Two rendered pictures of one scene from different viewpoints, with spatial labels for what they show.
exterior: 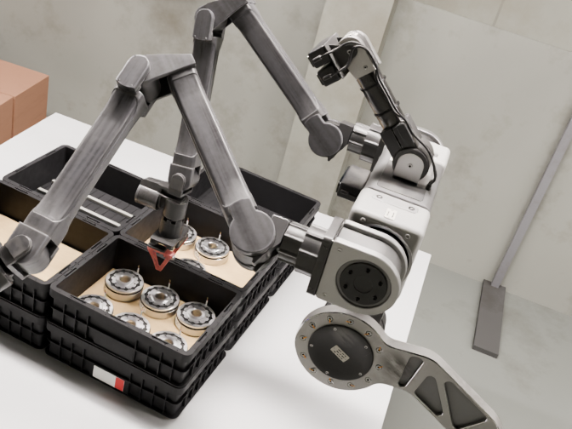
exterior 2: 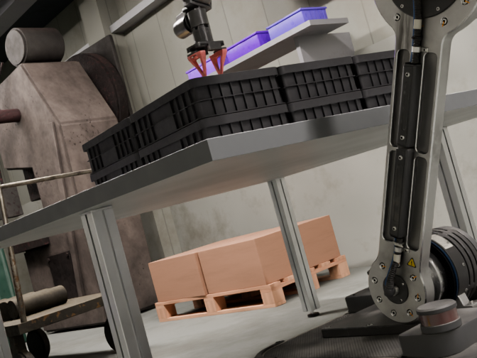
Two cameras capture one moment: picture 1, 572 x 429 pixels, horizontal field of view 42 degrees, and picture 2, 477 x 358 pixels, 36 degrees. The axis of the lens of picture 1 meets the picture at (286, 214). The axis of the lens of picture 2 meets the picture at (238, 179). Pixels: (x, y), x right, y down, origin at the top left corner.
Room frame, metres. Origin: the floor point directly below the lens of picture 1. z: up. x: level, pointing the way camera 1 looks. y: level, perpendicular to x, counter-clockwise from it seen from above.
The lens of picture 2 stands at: (-0.10, -1.13, 0.57)
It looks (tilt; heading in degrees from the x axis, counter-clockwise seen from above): 2 degrees up; 40
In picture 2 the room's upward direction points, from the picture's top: 15 degrees counter-clockwise
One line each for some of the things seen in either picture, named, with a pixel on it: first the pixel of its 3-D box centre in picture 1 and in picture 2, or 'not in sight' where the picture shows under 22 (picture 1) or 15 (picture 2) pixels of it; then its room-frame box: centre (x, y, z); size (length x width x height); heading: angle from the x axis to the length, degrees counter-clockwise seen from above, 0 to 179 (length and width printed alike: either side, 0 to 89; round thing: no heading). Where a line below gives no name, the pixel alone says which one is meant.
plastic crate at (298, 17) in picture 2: not in sight; (297, 25); (3.46, 1.16, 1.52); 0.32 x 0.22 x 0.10; 80
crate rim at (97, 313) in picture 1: (149, 293); (201, 96); (1.48, 0.28, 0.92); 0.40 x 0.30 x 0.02; 75
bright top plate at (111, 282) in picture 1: (124, 281); not in sight; (1.57, 0.37, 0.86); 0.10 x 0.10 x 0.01
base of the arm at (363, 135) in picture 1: (368, 142); not in sight; (1.56, -0.14, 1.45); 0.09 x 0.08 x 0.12; 170
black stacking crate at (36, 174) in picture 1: (87, 202); not in sight; (1.87, 0.59, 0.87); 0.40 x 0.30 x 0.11; 75
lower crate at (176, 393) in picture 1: (140, 339); (215, 148); (1.48, 0.28, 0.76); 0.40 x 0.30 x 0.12; 75
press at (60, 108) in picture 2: not in sight; (63, 178); (3.52, 3.79, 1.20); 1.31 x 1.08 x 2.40; 80
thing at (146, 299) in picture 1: (160, 298); not in sight; (1.54, 0.26, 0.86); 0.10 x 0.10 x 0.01
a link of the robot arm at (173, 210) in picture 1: (173, 205); (196, 20); (1.55, 0.27, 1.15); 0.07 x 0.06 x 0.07; 80
